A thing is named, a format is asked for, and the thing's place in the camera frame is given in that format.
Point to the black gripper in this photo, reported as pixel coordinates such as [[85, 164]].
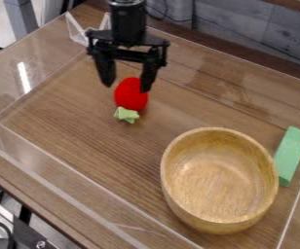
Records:
[[106, 49]]

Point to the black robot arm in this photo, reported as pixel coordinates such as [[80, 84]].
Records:
[[129, 20]]

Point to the red plush strawberry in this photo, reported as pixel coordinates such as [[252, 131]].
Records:
[[130, 100]]

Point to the grey table leg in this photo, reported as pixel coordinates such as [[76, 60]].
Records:
[[22, 17]]

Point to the wooden bowl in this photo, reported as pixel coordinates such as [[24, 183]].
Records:
[[219, 179]]

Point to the green rectangular block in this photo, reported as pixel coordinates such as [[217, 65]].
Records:
[[287, 156]]

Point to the black equipment with screw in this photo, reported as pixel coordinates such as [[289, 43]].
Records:
[[29, 238]]

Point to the clear acrylic enclosure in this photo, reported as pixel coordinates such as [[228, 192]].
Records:
[[85, 170]]

